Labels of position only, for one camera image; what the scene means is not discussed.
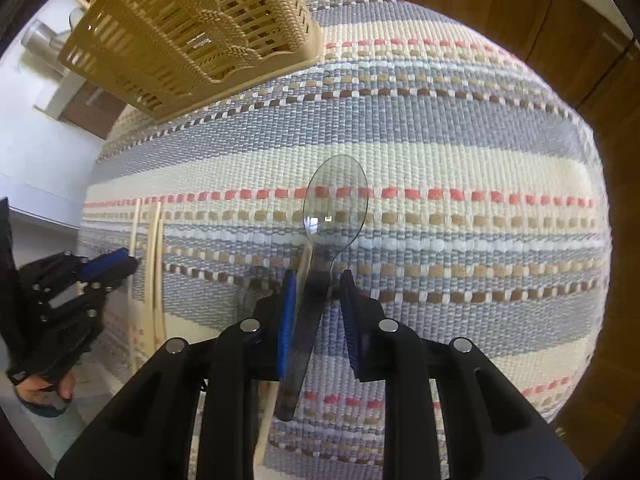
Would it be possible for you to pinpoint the wooden chopstick left pair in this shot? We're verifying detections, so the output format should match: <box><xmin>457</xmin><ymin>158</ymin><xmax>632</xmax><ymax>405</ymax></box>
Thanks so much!
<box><xmin>126</xmin><ymin>198</ymin><xmax>141</xmax><ymax>374</ymax></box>

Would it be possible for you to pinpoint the person's left hand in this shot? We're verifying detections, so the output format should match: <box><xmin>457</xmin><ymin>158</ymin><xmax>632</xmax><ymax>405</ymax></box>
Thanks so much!
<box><xmin>14</xmin><ymin>372</ymin><xmax>76</xmax><ymax>408</ymax></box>

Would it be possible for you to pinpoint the steel thermos bottle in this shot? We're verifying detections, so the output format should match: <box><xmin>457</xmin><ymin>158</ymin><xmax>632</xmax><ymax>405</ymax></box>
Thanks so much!
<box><xmin>21</xmin><ymin>20</ymin><xmax>72</xmax><ymax>60</ymax></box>

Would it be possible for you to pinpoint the striped woven table mat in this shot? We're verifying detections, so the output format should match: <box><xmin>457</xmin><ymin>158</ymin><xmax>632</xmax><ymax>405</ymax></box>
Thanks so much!
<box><xmin>77</xmin><ymin>0</ymin><xmax>614</xmax><ymax>480</ymax></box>

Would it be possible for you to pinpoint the yellow plastic utensil basket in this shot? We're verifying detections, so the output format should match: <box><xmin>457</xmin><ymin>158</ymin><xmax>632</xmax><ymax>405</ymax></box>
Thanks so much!
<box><xmin>58</xmin><ymin>0</ymin><xmax>323</xmax><ymax>122</ymax></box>

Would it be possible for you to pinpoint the clear plastic spoon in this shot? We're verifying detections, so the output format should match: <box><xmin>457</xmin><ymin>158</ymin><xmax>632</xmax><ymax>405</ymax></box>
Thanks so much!
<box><xmin>274</xmin><ymin>155</ymin><xmax>369</xmax><ymax>422</ymax></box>

